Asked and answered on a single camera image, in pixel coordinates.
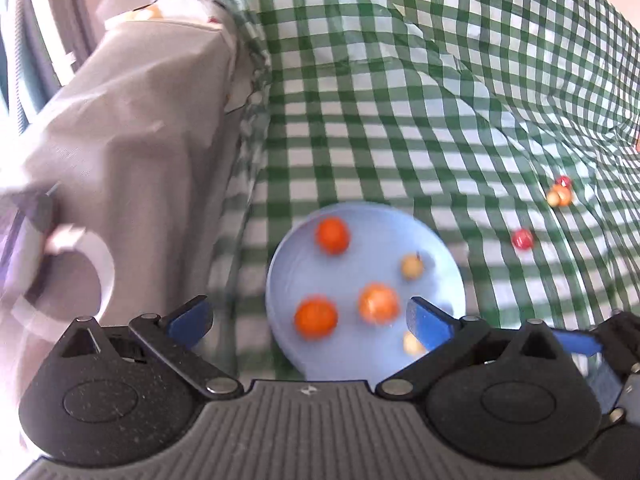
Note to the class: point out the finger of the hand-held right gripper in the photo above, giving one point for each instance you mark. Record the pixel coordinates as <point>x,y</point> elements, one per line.
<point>575,342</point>
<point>602,385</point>

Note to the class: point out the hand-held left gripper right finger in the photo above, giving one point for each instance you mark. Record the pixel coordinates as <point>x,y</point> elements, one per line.
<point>430,322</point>

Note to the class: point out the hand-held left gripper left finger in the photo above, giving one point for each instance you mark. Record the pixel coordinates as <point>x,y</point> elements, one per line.
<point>192,317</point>

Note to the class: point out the small beige fruit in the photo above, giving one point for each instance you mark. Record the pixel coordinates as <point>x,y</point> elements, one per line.
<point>413,266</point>
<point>412,344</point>
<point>552,199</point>

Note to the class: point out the pale orange cherry tomato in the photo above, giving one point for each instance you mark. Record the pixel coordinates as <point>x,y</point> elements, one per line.
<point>378,302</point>

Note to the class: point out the light blue plate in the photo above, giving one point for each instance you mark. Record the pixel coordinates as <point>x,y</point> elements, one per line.
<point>367,270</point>

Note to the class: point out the orange round fruit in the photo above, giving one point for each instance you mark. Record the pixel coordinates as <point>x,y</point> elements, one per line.
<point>332,235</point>
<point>564,196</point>
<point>315,317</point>

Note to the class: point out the small red fruit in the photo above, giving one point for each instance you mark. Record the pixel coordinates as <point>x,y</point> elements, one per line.
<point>563,181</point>
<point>522,238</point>

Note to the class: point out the black smartphone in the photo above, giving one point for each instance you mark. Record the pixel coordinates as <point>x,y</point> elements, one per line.
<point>25,240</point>

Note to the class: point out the green checkered tablecloth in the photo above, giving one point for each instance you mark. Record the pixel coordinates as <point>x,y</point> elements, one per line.
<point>425,85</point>

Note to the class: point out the dark green curtain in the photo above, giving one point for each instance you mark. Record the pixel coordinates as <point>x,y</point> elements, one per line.
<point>15,60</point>

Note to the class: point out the white window frame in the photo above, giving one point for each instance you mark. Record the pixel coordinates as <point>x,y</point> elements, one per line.
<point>55,10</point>

